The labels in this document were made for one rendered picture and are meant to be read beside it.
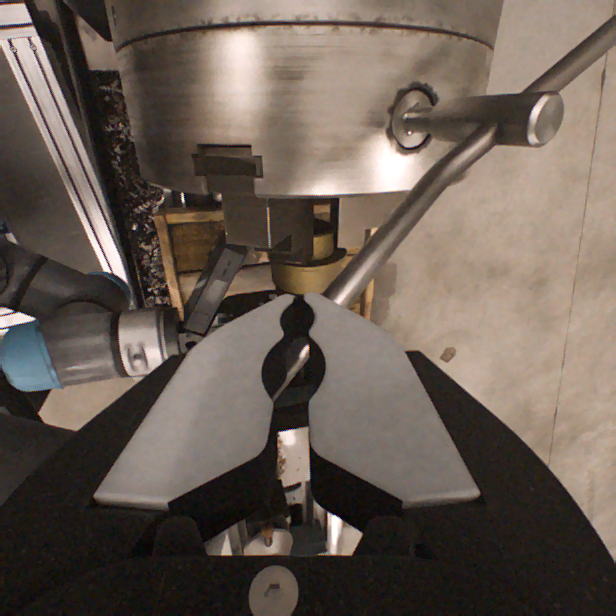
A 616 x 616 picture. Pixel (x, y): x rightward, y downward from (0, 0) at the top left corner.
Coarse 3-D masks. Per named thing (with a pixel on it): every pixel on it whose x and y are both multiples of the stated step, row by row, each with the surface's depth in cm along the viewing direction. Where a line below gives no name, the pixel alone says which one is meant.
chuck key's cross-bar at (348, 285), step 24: (576, 48) 17; (600, 48) 17; (552, 72) 17; (576, 72) 17; (480, 144) 16; (432, 168) 16; (456, 168) 16; (408, 192) 16; (432, 192) 16; (408, 216) 15; (384, 240) 15; (360, 264) 14; (336, 288) 14; (360, 288) 14; (288, 360) 13
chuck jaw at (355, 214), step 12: (336, 204) 38; (348, 204) 37; (360, 204) 37; (372, 204) 38; (384, 204) 38; (396, 204) 38; (336, 216) 39; (348, 216) 38; (360, 216) 38; (372, 216) 38; (384, 216) 39; (336, 228) 39; (348, 228) 38; (360, 228) 39; (372, 228) 39; (336, 240) 40; (348, 240) 39; (360, 240) 39
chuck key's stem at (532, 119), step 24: (480, 96) 18; (504, 96) 16; (528, 96) 15; (552, 96) 15; (408, 120) 22; (432, 120) 20; (456, 120) 18; (480, 120) 17; (504, 120) 16; (528, 120) 15; (552, 120) 15; (504, 144) 17; (528, 144) 16
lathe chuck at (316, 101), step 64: (128, 64) 24; (192, 64) 20; (256, 64) 20; (320, 64) 19; (384, 64) 20; (448, 64) 22; (192, 128) 22; (256, 128) 21; (320, 128) 21; (384, 128) 22; (192, 192) 25; (256, 192) 23; (320, 192) 23; (384, 192) 23
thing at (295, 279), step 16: (320, 224) 41; (320, 240) 37; (320, 256) 38; (336, 256) 39; (272, 272) 41; (288, 272) 38; (304, 272) 38; (320, 272) 38; (336, 272) 39; (288, 288) 39; (304, 288) 39; (320, 288) 39
